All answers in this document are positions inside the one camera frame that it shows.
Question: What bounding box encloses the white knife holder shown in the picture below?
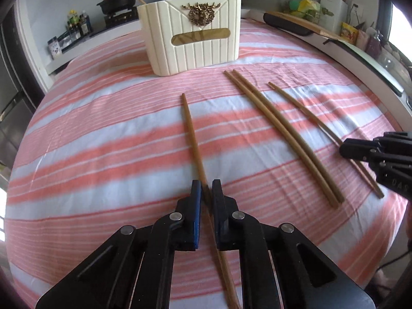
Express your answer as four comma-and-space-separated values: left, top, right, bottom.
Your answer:
319, 0, 349, 35

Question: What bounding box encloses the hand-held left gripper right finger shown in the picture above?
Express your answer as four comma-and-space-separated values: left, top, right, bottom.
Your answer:
211, 179, 377, 309

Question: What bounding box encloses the window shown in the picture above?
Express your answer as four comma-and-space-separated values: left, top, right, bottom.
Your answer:
388, 3, 412, 49

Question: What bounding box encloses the yellow printed box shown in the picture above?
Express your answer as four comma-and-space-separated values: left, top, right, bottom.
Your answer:
339, 22, 359, 45

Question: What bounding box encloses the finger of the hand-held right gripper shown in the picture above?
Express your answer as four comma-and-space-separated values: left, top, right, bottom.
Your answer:
381, 131, 412, 141
339, 138, 412, 168

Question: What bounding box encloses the cream utensil holder box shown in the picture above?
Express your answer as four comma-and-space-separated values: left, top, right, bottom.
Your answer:
137, 0, 243, 77

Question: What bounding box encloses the dark sauce bottle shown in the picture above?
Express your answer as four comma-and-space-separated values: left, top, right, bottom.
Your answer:
79, 10, 90, 36

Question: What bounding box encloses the black tray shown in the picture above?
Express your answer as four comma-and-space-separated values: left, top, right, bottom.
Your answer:
263, 12, 315, 36

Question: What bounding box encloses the pink striped cloth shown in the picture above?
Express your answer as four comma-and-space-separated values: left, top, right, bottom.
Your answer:
5, 16, 409, 309

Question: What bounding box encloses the seasoning jar set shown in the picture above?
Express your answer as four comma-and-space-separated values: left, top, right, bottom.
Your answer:
56, 29, 81, 53

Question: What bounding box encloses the yellow green plastic bag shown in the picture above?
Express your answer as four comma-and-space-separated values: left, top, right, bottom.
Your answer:
278, 0, 335, 24

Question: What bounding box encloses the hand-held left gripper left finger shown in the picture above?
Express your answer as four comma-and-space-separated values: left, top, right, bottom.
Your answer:
35, 179, 203, 309

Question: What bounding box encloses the grey refrigerator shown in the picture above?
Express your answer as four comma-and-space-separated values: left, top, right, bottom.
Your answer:
0, 6, 42, 181

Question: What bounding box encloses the pink cup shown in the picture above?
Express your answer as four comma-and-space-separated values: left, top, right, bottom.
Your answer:
356, 29, 371, 51

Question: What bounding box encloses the white seasoning box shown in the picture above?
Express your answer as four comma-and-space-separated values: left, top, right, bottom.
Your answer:
48, 37, 62, 60

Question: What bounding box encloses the clear drinking glass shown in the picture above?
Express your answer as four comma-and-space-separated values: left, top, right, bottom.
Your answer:
376, 50, 403, 72

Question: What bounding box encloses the purple soap dispenser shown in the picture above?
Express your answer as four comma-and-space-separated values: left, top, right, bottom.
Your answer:
365, 29, 384, 59

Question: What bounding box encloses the wooden cutting board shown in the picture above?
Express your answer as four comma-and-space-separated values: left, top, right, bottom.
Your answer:
267, 10, 342, 41

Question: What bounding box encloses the black clay pot red lid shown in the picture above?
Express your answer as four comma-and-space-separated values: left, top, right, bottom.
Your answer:
97, 0, 140, 15

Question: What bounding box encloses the black gas stove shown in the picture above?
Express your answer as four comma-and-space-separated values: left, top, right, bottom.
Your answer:
103, 9, 142, 30

